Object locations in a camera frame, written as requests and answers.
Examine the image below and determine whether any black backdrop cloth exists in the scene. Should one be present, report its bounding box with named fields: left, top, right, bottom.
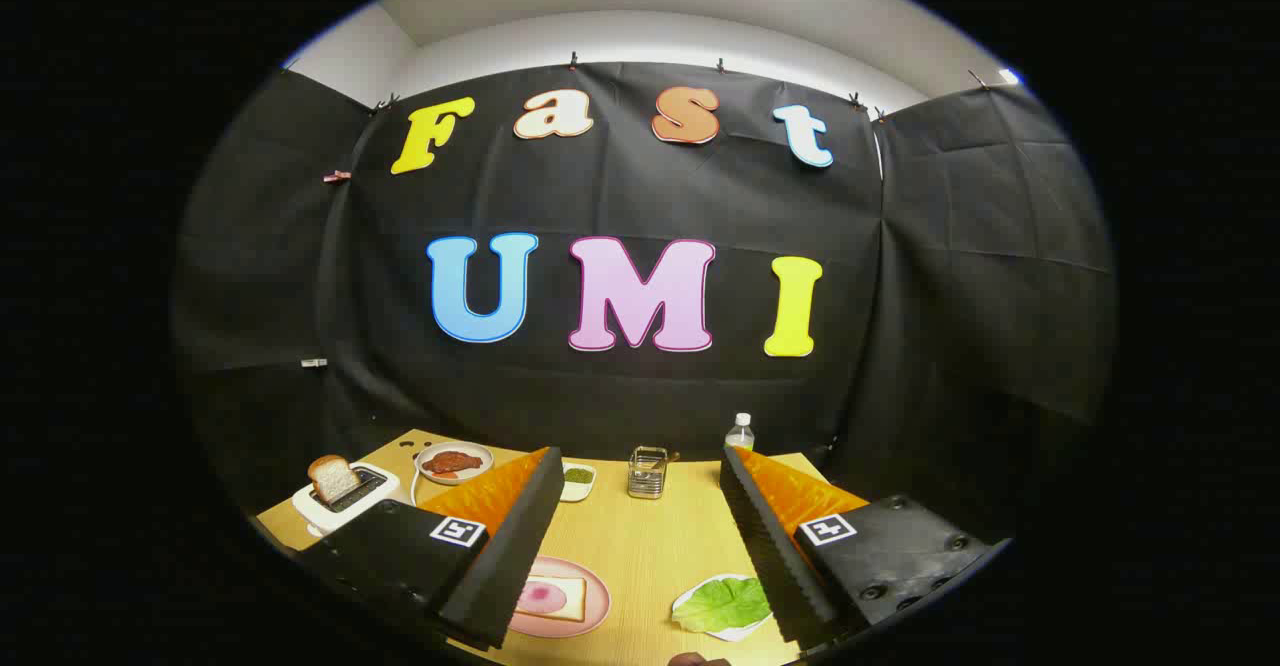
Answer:
left=170, top=61, right=1119, bottom=547

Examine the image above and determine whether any white oval plate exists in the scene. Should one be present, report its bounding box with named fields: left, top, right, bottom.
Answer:
left=415, top=442, right=495, bottom=486

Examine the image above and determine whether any white toaster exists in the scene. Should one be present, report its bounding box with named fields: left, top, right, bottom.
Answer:
left=292, top=461, right=401, bottom=537

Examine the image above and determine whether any metal wire utensil holder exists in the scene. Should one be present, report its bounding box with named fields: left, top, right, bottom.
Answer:
left=627, top=446, right=669, bottom=500

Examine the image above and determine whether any pink round plate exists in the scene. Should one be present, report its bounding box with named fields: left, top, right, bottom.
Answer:
left=508, top=556, right=611, bottom=639

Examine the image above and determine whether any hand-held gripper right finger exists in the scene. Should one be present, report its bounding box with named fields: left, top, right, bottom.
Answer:
left=718, top=444, right=1001, bottom=652

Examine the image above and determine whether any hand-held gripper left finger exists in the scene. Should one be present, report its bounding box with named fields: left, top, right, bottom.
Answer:
left=298, top=446, right=566, bottom=652

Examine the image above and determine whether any white bread slice with ham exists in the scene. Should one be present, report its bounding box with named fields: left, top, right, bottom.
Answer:
left=515, top=576, right=588, bottom=623

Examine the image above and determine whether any white square plate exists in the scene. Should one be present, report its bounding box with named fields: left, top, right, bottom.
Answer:
left=672, top=573, right=776, bottom=643

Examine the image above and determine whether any toasted bread slice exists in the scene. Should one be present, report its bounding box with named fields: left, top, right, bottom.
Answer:
left=308, top=454, right=363, bottom=505

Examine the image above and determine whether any green lettuce leaf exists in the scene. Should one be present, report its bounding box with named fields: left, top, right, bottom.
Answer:
left=672, top=576, right=773, bottom=634

